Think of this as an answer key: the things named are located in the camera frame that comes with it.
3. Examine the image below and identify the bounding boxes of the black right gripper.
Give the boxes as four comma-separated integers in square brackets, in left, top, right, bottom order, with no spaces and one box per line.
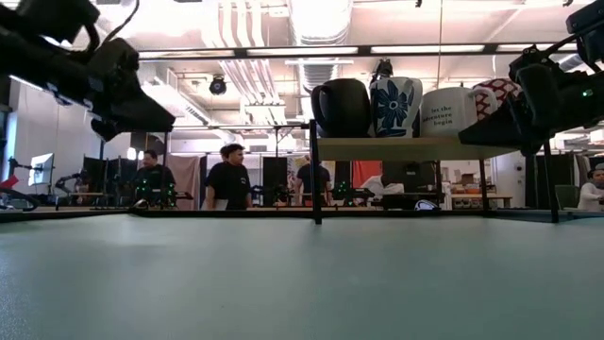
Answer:
[457,39,604,158]

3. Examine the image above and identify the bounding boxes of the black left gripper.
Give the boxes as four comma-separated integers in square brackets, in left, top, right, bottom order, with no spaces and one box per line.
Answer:
[0,27,177,143]

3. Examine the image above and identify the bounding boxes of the red white patterned mug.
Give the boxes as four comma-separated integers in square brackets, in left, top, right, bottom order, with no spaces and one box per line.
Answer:
[471,77,523,123]

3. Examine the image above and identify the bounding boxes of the white mug olive green inside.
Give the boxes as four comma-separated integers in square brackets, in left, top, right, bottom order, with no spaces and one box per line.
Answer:
[418,86,497,139]

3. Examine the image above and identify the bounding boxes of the white mug blue floral pattern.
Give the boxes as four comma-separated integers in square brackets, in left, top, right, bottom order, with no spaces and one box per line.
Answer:
[369,76,425,139]

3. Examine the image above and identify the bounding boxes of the black mug teal inside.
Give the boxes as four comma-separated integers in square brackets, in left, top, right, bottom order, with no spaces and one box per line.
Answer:
[310,77,373,139]

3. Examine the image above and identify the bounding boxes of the person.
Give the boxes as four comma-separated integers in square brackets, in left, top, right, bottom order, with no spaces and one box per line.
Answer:
[133,149,176,209]
[362,174,407,197]
[204,143,254,212]
[294,155,332,207]
[579,167,604,213]

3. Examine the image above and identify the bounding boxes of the wooden background bench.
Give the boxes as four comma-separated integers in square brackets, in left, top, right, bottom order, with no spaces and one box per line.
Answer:
[450,192,514,210]

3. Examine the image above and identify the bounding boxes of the green chair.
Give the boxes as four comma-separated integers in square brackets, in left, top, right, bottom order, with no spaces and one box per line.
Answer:
[554,183,582,212]

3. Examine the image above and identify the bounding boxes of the beige curtain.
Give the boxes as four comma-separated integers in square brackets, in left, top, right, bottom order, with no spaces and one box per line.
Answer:
[164,154,203,212]

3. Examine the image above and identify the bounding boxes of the white background monitor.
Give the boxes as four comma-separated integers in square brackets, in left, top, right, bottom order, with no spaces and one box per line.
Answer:
[26,152,56,187]

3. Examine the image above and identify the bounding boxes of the wooden shelf black legs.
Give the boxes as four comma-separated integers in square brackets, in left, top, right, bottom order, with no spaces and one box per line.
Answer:
[309,119,562,226]

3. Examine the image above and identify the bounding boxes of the black ceiling mounted device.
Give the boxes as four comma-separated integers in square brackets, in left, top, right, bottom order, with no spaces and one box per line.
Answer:
[372,59,395,79]

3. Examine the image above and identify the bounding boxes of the orange curtain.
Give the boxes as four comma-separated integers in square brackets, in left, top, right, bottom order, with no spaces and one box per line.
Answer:
[351,160,383,189]

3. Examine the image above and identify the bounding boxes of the black partition panel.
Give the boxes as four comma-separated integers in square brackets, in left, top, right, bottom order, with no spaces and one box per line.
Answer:
[261,156,289,207]

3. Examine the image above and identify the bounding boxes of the green table mat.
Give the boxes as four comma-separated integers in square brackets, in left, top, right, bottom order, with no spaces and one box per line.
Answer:
[0,214,604,340]

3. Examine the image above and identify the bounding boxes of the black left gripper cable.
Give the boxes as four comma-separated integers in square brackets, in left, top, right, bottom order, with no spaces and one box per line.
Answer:
[84,0,141,56]

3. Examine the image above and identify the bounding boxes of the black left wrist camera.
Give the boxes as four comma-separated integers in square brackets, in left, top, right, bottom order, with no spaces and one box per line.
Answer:
[16,0,100,44]

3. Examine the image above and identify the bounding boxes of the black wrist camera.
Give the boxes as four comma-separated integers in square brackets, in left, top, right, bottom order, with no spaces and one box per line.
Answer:
[16,0,100,44]
[565,0,604,65]

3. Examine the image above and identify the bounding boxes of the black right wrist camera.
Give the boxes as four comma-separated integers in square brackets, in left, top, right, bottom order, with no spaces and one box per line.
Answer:
[565,0,604,65]

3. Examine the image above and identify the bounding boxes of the black aluminium table frame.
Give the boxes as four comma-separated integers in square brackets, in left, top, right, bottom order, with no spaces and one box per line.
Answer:
[0,207,604,224]

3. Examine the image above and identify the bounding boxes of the silver ceiling duct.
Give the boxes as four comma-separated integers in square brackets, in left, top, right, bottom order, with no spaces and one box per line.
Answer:
[288,0,354,91]

